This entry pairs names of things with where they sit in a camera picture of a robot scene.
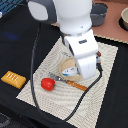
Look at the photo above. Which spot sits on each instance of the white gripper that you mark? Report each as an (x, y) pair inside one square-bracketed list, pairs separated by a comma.
[(83, 49)]

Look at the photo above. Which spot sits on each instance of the red toy tomato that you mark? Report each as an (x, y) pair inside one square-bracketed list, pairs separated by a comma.
[(47, 84)]

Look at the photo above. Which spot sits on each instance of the white toy fish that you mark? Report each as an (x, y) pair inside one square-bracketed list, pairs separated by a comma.
[(70, 71)]

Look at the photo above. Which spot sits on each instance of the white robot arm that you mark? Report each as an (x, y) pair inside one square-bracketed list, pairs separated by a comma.
[(73, 17)]

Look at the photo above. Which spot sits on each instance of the round wooden plate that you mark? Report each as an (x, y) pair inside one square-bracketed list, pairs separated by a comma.
[(68, 63)]

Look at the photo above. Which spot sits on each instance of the pink toy stove board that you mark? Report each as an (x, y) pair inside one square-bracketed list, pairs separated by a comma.
[(111, 29)]

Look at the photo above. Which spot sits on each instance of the large grey pot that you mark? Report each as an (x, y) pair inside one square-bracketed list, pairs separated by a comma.
[(98, 13)]

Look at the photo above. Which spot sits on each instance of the beige bowl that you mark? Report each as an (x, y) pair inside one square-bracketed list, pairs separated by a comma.
[(124, 15)]

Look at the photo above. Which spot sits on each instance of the yellow toy bread slice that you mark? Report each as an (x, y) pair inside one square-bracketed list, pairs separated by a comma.
[(14, 79)]

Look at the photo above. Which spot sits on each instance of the blue striped cloth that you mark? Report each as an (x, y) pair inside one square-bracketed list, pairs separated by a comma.
[(7, 5)]

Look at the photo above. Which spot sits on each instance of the wooden handled fork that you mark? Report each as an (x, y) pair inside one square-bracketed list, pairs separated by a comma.
[(58, 78)]

